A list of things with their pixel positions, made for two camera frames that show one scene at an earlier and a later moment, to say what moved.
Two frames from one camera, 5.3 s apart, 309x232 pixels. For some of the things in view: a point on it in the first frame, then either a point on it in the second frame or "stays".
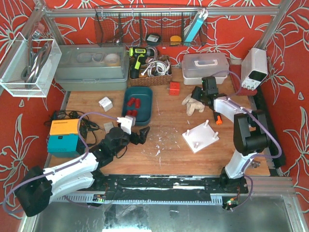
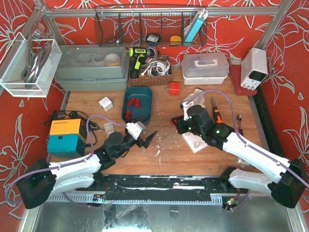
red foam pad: (235, 71) stays
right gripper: (198, 93) to (180, 124)
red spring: (137, 103) stays
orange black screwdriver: (217, 118) stays
